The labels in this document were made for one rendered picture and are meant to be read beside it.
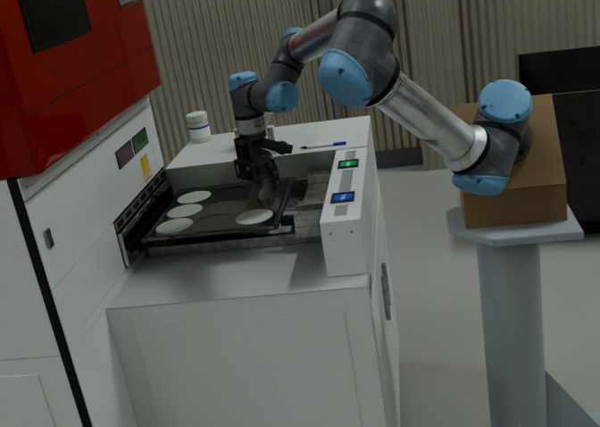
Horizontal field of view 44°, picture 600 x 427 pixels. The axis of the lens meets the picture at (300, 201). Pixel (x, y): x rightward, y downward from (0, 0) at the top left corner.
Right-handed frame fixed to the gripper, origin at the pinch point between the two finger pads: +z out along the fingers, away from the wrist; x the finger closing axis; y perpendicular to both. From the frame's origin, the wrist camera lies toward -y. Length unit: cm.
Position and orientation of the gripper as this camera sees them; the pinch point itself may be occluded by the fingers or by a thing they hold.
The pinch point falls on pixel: (270, 201)
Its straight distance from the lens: 199.2
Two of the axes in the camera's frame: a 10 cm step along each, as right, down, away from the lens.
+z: 1.5, 9.3, 3.4
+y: -6.8, 3.5, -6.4
